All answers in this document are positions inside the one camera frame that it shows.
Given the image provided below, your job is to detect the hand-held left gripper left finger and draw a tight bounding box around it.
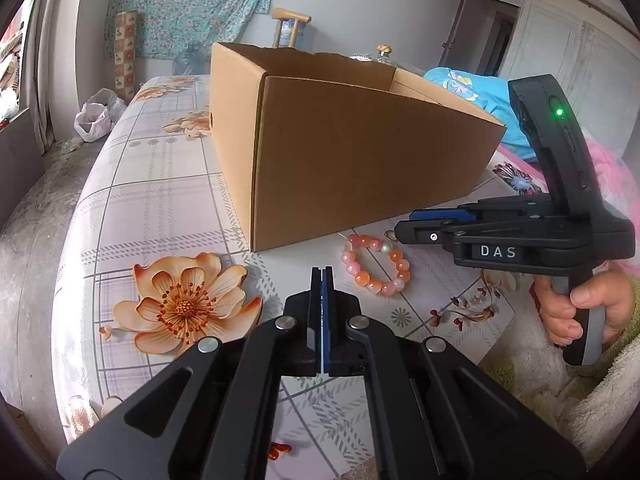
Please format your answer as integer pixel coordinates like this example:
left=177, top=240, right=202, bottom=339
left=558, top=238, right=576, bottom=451
left=57, top=266, right=326, bottom=480

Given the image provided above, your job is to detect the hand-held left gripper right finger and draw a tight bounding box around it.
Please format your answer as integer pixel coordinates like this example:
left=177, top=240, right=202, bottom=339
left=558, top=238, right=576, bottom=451
left=325, top=266, right=587, bottom=480

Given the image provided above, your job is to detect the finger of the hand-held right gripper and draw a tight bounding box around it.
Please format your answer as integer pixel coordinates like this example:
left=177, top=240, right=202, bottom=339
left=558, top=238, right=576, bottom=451
left=394, top=219, right=481, bottom=247
left=409, top=207, right=483, bottom=225

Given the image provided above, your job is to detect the pink orange bead bracelet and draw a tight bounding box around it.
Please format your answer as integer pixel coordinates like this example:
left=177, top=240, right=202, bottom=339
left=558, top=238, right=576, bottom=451
left=341, top=233, right=412, bottom=297

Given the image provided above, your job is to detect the brown cardboard box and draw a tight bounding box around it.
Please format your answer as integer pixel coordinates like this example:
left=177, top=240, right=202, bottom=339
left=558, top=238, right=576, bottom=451
left=209, top=42, right=507, bottom=252

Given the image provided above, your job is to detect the person's right forearm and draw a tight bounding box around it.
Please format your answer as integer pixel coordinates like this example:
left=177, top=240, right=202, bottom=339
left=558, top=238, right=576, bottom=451
left=562, top=332, right=640, bottom=468

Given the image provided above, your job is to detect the person's right hand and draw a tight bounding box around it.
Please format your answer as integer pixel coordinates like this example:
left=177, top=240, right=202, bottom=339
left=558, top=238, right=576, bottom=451
left=532, top=274, right=640, bottom=346

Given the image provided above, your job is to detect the white fluffy robe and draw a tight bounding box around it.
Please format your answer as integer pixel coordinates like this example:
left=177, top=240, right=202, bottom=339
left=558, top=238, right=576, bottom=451
left=480, top=305, right=571, bottom=396

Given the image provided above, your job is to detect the blue cartoon blanket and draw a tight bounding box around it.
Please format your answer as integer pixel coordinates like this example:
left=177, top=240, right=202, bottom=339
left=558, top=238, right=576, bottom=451
left=424, top=66, right=526, bottom=148

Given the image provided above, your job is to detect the white wardrobe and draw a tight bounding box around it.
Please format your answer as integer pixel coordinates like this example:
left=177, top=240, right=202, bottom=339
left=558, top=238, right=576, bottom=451
left=500, top=0, right=640, bottom=156

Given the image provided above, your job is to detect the floral plaid table cover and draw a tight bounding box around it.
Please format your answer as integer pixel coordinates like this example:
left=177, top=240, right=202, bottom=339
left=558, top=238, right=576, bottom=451
left=50, top=74, right=543, bottom=461

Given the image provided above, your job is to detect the dark wooden door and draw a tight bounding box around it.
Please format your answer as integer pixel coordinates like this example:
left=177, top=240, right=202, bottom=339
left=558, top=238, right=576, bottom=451
left=440, top=0, right=473, bottom=68

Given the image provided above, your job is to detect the clear blue plastic bag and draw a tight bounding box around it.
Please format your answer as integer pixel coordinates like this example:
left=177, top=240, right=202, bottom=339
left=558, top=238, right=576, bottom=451
left=172, top=45, right=211, bottom=77

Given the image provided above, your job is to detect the white plastic bag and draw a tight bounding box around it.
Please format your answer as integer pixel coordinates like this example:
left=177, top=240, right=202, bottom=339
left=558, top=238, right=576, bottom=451
left=74, top=88, right=127, bottom=142

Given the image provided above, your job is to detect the tall patterned box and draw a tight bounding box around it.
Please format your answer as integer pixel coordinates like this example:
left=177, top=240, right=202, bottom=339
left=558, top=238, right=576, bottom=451
left=114, top=10, right=138, bottom=103

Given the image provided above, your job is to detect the dark grey cabinet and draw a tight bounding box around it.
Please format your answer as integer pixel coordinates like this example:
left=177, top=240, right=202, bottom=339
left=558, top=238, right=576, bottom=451
left=0, top=110, right=46, bottom=226

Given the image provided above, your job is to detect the grey curtain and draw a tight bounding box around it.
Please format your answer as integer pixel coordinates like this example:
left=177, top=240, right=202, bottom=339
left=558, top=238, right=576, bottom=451
left=30, top=0, right=86, bottom=156

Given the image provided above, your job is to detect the wooden chair frame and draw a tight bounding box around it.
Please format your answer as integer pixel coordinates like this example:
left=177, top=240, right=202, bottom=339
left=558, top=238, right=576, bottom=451
left=271, top=8, right=312, bottom=52

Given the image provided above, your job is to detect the teal floral wall cloth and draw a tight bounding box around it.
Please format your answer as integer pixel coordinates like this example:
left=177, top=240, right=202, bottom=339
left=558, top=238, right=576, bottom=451
left=105, top=0, right=278, bottom=58

